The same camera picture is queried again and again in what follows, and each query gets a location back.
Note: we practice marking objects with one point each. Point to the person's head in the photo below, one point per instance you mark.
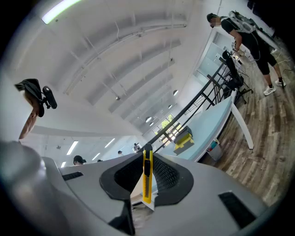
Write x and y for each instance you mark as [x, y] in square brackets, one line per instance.
[28, 122]

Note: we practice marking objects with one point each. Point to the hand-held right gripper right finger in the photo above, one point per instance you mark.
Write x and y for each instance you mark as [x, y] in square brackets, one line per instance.
[202, 196]

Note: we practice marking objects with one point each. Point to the yellow utility knife small item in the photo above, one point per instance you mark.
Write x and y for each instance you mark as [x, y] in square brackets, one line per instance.
[146, 184]

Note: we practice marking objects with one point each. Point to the dark grey case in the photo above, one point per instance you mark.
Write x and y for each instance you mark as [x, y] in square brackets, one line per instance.
[184, 132]

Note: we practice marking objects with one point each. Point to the black metal railing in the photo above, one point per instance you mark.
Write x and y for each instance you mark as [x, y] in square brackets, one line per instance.
[184, 108]

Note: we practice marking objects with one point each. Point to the black framed window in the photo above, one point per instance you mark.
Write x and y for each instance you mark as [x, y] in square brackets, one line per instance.
[169, 126]

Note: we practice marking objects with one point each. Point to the yellow foam block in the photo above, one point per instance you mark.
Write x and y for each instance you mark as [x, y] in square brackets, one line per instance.
[183, 145]

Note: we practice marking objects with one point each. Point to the grey white backpack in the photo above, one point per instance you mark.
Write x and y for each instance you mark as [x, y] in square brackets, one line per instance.
[242, 21]

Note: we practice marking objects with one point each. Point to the person's grey shirt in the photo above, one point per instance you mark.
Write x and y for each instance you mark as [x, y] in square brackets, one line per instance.
[23, 184]

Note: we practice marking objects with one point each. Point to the long ceiling light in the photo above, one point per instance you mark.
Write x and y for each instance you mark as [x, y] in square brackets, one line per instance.
[110, 143]
[96, 156]
[57, 11]
[72, 147]

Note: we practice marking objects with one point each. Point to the light blue table white legs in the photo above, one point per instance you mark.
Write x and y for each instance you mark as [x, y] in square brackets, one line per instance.
[207, 124]

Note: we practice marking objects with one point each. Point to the grey waste bin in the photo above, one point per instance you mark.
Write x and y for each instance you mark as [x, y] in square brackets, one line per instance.
[214, 151]

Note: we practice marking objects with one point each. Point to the black head-mounted camera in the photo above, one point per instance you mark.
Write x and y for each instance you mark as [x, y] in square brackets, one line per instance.
[50, 98]

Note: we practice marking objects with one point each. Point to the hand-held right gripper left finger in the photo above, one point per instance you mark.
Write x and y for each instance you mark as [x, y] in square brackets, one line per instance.
[92, 184]

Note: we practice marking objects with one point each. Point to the black office chair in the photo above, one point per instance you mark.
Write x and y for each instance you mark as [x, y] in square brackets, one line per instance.
[234, 73]

